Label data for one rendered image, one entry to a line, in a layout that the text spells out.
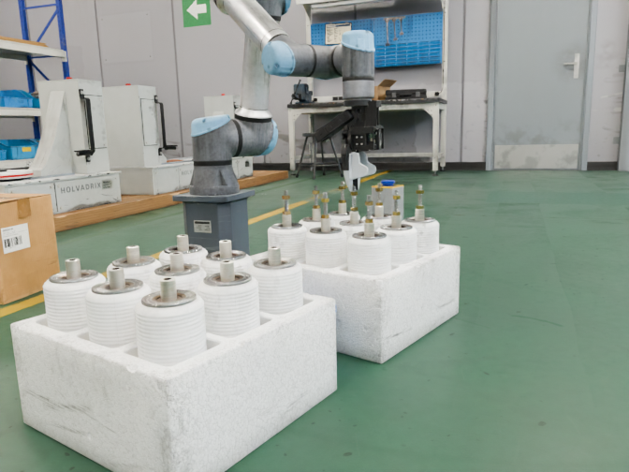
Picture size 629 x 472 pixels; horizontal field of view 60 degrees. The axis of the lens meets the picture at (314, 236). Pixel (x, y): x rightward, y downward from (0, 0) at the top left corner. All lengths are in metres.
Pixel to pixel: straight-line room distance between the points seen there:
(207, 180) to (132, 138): 2.29
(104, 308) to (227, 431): 0.25
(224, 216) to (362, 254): 0.59
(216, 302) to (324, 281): 0.40
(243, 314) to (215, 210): 0.80
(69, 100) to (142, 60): 4.47
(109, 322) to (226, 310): 0.17
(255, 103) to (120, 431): 1.11
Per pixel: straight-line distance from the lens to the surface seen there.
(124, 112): 3.92
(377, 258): 1.16
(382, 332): 1.14
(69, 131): 3.51
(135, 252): 1.04
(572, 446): 0.97
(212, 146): 1.64
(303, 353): 0.94
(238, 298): 0.84
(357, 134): 1.30
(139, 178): 3.88
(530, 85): 6.32
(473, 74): 6.35
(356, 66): 1.30
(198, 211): 1.65
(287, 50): 1.30
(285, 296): 0.93
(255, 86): 1.69
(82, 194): 3.32
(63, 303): 0.96
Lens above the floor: 0.48
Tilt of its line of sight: 11 degrees down
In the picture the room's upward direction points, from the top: 1 degrees counter-clockwise
